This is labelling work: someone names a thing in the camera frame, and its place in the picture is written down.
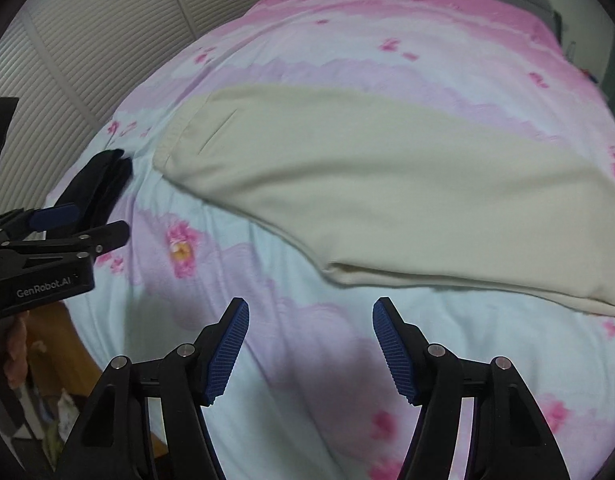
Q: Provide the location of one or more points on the cream pants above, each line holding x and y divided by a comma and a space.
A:
387, 180

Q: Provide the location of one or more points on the pink floral blanket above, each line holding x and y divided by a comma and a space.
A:
267, 270

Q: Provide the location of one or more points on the black cloth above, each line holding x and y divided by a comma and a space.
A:
105, 180

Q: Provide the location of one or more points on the person's left hand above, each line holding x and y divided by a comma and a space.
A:
16, 347

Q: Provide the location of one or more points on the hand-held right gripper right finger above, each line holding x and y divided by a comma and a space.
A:
395, 357

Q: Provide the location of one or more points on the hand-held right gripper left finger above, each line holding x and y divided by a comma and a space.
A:
226, 355

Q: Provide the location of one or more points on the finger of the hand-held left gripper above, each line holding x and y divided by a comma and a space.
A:
52, 217
105, 237

